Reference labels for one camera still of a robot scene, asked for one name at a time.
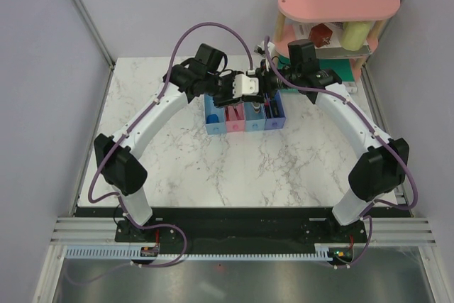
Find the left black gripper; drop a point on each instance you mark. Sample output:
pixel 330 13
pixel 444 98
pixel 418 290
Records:
pixel 228 98

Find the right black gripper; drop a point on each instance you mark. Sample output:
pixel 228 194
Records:
pixel 265 87

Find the pink cap black highlighter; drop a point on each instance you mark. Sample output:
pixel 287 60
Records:
pixel 267 111

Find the grey white eraser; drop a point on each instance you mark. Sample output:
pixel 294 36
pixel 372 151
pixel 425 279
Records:
pixel 256 106

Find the red gel pen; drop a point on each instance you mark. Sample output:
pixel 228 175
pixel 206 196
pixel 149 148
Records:
pixel 237 115

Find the blue cap black highlighter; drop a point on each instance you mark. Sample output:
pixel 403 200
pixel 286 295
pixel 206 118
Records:
pixel 274 109

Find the pink drawer bin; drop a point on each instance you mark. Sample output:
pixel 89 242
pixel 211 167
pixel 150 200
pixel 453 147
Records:
pixel 236 126

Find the purple drawer bin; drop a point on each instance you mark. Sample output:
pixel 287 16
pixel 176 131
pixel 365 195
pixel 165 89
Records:
pixel 276 123

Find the light blue drawer bin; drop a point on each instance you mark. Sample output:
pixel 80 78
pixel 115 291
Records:
pixel 209 108

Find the blue grey eraser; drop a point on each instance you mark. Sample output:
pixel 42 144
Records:
pixel 212 119

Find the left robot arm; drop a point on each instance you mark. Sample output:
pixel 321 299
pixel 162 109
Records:
pixel 118 155

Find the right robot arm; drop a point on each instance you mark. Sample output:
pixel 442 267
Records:
pixel 382 160

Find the white book on shelf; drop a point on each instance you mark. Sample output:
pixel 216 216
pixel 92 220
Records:
pixel 333 50

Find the green grey book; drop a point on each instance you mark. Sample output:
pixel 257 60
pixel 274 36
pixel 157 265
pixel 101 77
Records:
pixel 343 69

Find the dark red cube box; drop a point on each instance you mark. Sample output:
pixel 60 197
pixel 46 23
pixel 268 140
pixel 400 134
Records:
pixel 320 35

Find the pale yellow cylinder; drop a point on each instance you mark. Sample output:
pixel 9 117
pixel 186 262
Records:
pixel 354 34

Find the pink wooden shelf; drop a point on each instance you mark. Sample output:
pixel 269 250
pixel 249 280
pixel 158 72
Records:
pixel 331 11

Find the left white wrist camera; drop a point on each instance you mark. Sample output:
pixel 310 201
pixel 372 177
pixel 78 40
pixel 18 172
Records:
pixel 246 89

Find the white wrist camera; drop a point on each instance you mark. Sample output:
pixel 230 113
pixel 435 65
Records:
pixel 246 89
pixel 261 48

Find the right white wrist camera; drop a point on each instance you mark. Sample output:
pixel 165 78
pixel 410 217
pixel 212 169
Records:
pixel 261 48

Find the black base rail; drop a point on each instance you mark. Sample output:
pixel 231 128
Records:
pixel 267 230

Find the white cable duct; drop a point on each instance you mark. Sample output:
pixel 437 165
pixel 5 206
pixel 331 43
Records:
pixel 143 253

